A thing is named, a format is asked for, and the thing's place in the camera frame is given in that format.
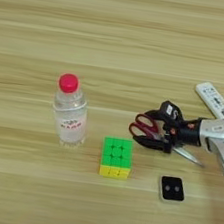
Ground small black square white-based device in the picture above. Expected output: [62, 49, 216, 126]
[156, 174, 188, 205]

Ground white remote control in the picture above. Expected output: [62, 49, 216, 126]
[191, 80, 224, 125]

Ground red handled scissors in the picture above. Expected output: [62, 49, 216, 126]
[124, 111, 212, 168]

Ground clear water bottle red cap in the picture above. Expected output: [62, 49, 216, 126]
[47, 71, 95, 150]

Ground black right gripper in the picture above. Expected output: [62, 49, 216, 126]
[131, 106, 206, 159]

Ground green yellow red puzzle cube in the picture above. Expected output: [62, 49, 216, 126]
[98, 135, 136, 181]

